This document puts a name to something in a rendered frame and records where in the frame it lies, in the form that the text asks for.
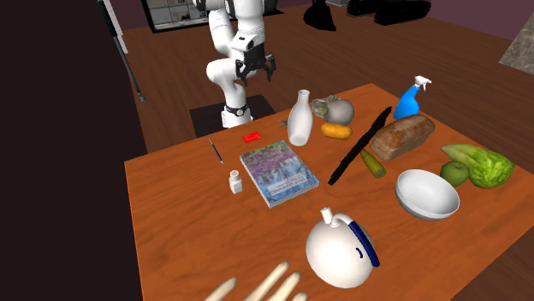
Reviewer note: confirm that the wooden table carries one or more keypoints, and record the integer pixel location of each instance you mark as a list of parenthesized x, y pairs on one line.
[(200, 233)]

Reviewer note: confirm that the black cone-shaped object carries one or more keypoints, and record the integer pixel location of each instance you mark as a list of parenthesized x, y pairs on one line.
[(319, 16)]

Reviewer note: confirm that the grey marble block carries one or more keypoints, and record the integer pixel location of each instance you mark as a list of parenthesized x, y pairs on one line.
[(521, 50)]

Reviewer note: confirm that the blue spray bottle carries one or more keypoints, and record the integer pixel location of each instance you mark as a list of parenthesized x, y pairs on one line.
[(407, 104)]

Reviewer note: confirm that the dark robot stand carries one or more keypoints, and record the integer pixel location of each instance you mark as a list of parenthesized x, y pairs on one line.
[(208, 119)]

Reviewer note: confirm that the long black stick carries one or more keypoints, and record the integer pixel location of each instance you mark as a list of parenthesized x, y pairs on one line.
[(358, 146)]

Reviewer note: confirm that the white vase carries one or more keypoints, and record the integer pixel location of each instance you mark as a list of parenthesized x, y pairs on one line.
[(300, 121)]

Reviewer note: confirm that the brown bread loaf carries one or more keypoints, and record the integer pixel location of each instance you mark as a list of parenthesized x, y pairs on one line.
[(402, 136)]

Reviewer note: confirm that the pale beige hand-shaped object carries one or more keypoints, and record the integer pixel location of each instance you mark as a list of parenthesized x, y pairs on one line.
[(271, 283)]

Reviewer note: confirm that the blue pen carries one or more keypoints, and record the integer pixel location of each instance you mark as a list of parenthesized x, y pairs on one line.
[(215, 151)]

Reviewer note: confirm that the white salt shaker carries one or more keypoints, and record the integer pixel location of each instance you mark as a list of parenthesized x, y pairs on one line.
[(235, 182)]

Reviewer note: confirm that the red card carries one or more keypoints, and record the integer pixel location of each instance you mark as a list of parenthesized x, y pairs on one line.
[(251, 137)]

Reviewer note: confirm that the grey pole with white top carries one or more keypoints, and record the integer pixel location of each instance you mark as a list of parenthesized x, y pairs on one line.
[(121, 46)]

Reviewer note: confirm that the white bowl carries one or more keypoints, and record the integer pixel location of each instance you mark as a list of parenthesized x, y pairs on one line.
[(425, 196)]

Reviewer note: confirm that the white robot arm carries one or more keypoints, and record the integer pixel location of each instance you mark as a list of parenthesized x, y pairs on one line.
[(242, 16)]

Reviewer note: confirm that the small grey fork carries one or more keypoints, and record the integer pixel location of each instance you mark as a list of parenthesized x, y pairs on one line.
[(283, 123)]

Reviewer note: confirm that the green apple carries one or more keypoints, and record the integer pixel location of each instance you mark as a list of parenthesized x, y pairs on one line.
[(454, 174)]

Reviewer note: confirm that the olive green bottle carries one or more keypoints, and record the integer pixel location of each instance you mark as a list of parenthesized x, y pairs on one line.
[(373, 164)]

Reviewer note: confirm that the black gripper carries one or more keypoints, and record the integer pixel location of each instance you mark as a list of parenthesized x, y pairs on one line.
[(253, 56)]

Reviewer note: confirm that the green lettuce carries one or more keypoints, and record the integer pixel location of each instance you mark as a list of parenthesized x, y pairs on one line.
[(484, 164)]

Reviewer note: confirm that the purple and blue book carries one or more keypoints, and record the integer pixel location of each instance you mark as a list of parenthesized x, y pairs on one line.
[(277, 173)]

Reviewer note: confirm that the grey skull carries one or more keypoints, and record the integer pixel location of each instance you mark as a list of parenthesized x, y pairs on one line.
[(340, 110)]

